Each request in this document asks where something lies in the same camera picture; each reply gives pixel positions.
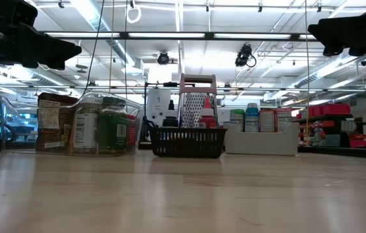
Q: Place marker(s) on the blue Rice Krispies cereal box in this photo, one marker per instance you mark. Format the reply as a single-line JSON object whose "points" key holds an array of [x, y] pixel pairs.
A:
{"points": [[252, 118]]}

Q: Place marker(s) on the red Froot Loops cereal box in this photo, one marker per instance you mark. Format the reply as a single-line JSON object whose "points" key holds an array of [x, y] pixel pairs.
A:
{"points": [[267, 120], [284, 119]]}

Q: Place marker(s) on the black plastic lattice basket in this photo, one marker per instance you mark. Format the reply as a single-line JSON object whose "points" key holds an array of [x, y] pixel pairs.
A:
{"points": [[187, 142]]}

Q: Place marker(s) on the brown spice pouch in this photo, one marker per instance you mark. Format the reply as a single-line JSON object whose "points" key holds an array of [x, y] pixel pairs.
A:
{"points": [[53, 126]]}

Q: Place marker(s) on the white cylindrical tank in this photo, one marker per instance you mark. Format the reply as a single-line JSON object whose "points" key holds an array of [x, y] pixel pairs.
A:
{"points": [[158, 106]]}

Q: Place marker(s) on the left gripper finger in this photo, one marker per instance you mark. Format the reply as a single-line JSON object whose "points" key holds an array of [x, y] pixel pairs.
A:
{"points": [[50, 51]]}

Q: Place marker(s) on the white plastic bin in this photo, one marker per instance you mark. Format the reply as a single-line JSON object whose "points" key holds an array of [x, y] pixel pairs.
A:
{"points": [[260, 142]]}

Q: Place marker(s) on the bin rack red grey bins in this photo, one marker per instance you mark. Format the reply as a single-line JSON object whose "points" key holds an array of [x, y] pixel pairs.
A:
{"points": [[328, 110]]}

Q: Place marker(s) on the green spice jar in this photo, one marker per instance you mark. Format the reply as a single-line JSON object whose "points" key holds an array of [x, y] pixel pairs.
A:
{"points": [[112, 129]]}

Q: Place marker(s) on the clear plastic bin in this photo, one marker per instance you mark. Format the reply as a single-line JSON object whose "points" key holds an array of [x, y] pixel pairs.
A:
{"points": [[18, 110]]}

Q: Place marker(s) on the white-lid spice jar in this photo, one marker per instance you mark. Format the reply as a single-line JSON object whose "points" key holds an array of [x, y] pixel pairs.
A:
{"points": [[86, 129]]}

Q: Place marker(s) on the black overhead camera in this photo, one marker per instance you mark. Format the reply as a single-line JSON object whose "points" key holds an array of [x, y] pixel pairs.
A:
{"points": [[163, 58]]}

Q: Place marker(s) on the red food colouring bottle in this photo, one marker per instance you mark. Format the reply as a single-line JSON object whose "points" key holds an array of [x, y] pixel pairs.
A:
{"points": [[207, 118]]}

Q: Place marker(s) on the green cereal box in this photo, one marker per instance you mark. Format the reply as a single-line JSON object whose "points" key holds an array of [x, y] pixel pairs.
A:
{"points": [[237, 120]]}

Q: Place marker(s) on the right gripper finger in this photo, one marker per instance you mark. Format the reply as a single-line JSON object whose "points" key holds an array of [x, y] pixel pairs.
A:
{"points": [[341, 35]]}

